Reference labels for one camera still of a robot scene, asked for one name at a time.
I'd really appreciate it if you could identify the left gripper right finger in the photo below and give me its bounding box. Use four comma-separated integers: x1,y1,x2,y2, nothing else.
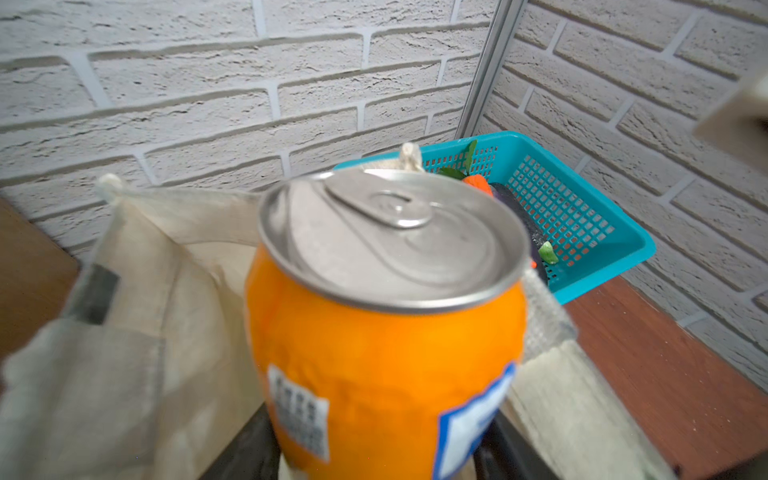
473,411,558,480

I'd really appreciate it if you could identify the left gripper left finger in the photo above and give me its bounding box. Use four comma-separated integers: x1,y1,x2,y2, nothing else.
200,403,281,480

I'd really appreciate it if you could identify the canvas tote bag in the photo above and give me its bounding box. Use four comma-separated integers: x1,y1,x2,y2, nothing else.
1,174,673,479

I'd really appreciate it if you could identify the orange Fanta can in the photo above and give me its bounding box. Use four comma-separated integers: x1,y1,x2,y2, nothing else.
245,168,531,479

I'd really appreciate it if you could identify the orange toy carrot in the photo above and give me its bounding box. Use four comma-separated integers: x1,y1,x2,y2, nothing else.
462,175,493,196

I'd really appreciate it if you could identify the teal plastic basket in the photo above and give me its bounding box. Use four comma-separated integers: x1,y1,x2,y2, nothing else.
332,130,657,306

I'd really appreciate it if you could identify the purple toy eggplant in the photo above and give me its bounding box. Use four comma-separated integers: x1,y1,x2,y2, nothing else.
490,182,550,283

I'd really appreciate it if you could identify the wooden shelf unit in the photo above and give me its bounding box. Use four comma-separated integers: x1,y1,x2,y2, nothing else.
1,200,79,359

